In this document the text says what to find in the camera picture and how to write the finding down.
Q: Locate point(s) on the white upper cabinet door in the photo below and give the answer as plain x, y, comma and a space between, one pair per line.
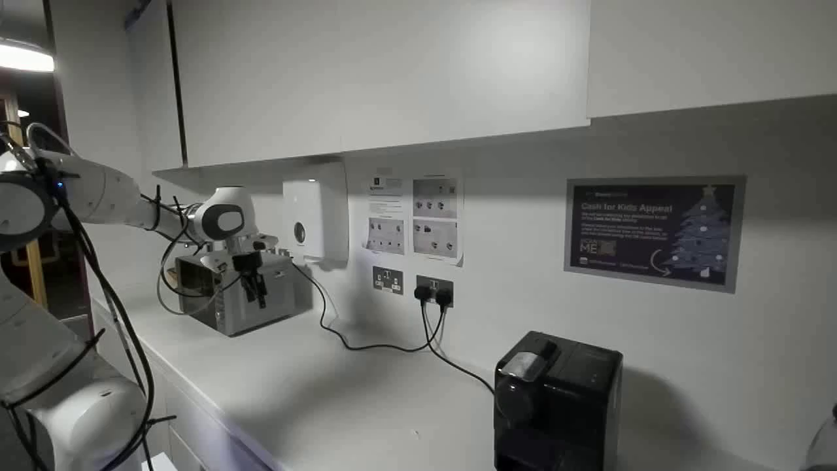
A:
714, 48
374, 74

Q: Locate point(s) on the laminated instruction sheet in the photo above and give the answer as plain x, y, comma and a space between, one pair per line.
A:
386, 218
435, 218

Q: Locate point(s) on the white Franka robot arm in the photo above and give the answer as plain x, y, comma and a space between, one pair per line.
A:
106, 197

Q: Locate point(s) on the dark framed Christmas tree poster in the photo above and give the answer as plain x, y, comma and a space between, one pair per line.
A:
655, 234

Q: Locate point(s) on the black power plug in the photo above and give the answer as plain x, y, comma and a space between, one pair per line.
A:
442, 297
425, 294

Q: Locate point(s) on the black coffee machine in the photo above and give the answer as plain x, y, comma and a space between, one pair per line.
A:
562, 407

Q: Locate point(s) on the steel wall socket with plugs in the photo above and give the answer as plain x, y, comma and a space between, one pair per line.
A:
435, 280

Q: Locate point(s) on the bright ceiling light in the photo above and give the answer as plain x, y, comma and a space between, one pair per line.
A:
21, 59

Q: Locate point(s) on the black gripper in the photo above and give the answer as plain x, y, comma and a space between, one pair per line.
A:
250, 261

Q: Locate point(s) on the white cabinet side panel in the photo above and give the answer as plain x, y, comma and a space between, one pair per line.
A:
155, 80

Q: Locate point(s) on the silver microwave oven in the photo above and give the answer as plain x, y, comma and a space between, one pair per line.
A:
277, 301

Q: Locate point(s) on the steel wall socket without plugs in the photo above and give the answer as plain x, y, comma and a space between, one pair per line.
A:
388, 280

